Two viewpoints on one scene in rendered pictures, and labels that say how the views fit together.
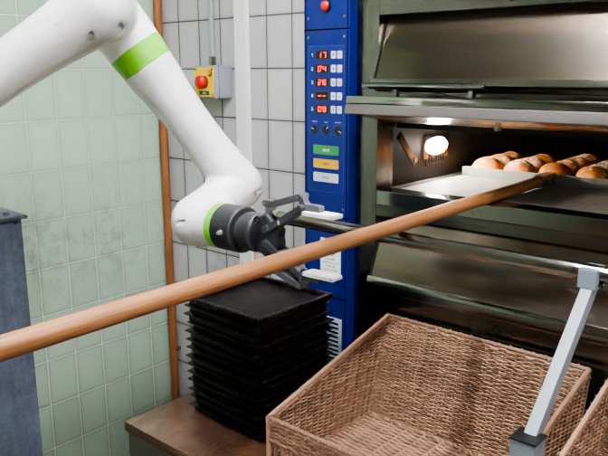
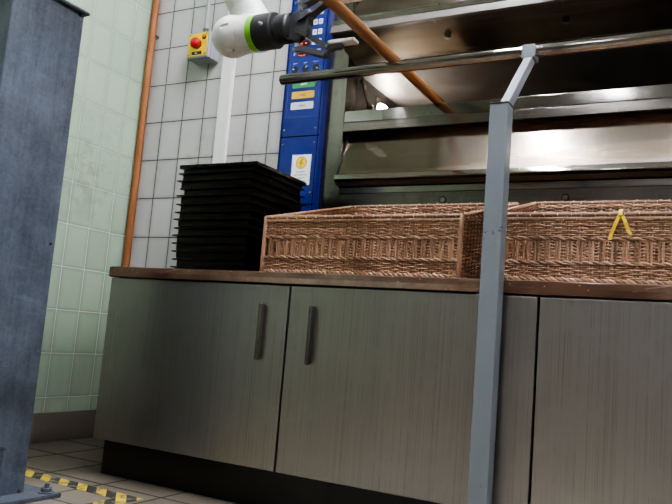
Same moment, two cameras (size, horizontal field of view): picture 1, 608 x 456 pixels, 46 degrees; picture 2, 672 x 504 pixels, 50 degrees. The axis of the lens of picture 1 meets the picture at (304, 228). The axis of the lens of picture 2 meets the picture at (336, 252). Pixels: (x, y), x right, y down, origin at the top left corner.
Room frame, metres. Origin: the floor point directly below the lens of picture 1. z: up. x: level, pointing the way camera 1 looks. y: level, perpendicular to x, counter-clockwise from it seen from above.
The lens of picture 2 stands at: (-0.42, 0.31, 0.43)
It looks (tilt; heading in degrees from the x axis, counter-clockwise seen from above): 7 degrees up; 347
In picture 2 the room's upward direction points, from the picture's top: 5 degrees clockwise
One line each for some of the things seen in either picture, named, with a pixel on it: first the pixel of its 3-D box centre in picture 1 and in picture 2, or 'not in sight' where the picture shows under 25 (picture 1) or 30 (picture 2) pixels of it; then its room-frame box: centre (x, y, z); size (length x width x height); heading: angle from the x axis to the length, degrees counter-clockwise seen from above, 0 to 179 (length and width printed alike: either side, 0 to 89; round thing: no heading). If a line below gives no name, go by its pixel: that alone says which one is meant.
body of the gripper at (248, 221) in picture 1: (263, 233); (294, 27); (1.31, 0.08, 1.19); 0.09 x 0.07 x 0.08; 49
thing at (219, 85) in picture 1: (213, 81); (203, 48); (2.24, 0.28, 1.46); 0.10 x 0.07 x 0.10; 49
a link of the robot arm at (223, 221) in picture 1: (238, 228); (270, 32); (1.36, 0.13, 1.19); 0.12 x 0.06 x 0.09; 139
